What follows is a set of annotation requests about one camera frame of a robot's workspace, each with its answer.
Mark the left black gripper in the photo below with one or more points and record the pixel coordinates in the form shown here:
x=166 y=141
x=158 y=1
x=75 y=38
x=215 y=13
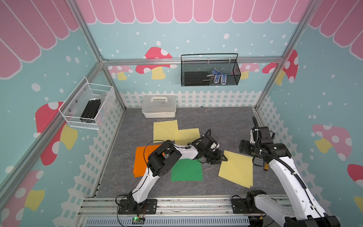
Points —
x=217 y=157

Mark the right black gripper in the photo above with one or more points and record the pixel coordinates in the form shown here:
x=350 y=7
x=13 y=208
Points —
x=243 y=146

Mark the small green paper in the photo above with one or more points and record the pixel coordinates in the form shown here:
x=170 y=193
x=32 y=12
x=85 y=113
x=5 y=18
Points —
x=187 y=170

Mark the orange paper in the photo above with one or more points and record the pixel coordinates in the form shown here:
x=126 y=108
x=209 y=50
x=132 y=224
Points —
x=141 y=157

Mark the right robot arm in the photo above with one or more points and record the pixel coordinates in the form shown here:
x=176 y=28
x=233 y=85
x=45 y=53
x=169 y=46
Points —
x=307 y=212

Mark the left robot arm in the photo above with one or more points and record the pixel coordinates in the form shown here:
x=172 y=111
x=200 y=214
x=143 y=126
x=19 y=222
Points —
x=159 y=163

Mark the small brown object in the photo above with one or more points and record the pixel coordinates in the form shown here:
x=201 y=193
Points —
x=266 y=166

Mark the white plastic storage box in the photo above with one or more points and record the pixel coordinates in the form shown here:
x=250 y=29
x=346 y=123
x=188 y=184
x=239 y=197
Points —
x=159 y=106

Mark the blue white item in basket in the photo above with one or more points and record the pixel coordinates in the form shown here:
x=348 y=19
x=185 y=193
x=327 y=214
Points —
x=217 y=77

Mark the small green circuit board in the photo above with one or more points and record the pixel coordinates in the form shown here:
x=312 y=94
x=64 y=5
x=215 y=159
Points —
x=138 y=221

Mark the black box in white basket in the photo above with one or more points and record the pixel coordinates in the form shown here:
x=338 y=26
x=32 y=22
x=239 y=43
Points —
x=90 y=111

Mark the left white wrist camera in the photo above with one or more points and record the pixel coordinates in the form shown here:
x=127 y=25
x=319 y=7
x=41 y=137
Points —
x=213 y=146

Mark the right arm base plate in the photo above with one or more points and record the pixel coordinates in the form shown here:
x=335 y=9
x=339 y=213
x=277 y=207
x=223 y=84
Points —
x=240 y=206

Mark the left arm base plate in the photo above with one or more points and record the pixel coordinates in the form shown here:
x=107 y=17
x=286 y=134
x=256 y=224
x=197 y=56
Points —
x=149 y=206

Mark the black wire wall basket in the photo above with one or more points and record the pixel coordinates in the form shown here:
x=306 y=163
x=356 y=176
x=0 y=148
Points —
x=209 y=70

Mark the white wire wall basket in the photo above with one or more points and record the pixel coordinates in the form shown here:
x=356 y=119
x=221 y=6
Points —
x=72 y=109

